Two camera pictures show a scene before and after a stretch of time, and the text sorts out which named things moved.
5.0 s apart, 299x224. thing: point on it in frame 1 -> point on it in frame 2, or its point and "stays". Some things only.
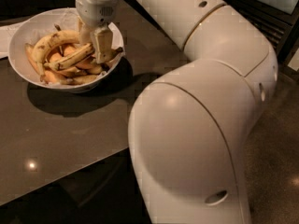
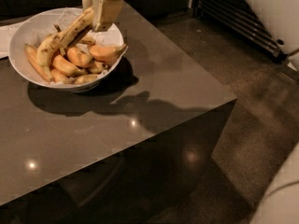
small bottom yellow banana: (84, 79) stays
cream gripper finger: (104, 44) -> (106, 7)
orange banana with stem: (106, 55) stays
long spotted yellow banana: (63, 61) -> (59, 39)
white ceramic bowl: (30, 27) stays
